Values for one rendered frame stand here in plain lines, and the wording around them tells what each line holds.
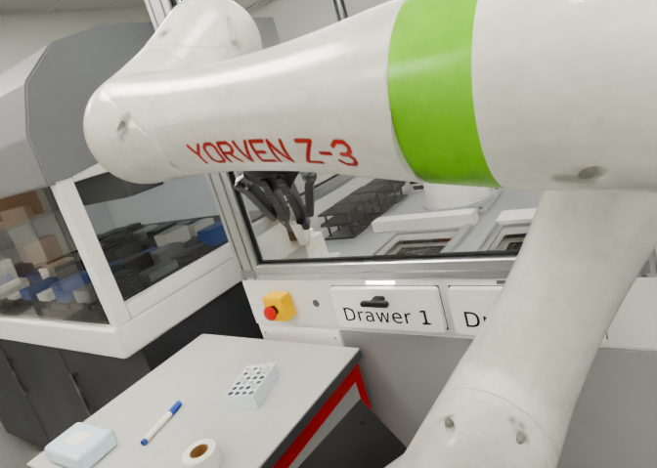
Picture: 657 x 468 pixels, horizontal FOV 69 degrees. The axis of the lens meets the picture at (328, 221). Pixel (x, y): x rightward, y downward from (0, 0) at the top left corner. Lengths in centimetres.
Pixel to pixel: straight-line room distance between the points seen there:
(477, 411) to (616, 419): 69
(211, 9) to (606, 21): 40
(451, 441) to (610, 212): 23
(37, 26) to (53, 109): 386
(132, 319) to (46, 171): 50
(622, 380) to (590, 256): 69
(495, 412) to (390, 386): 83
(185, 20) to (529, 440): 52
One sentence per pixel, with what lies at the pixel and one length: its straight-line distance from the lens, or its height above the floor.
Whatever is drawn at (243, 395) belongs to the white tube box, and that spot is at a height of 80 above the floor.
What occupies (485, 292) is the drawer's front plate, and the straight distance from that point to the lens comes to 104.
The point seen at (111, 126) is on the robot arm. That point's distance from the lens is 46.
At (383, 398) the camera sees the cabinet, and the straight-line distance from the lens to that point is 137.
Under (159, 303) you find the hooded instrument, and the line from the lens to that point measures 168.
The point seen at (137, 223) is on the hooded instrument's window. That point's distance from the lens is 166.
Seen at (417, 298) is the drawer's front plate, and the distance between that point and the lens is 111.
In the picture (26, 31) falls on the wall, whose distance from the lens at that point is 536.
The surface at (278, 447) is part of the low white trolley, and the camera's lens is 107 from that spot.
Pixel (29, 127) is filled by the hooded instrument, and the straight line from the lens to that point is 153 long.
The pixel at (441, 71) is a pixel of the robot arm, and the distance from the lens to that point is 24.
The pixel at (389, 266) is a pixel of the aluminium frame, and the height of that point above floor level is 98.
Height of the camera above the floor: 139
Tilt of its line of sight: 14 degrees down
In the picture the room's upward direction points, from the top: 16 degrees counter-clockwise
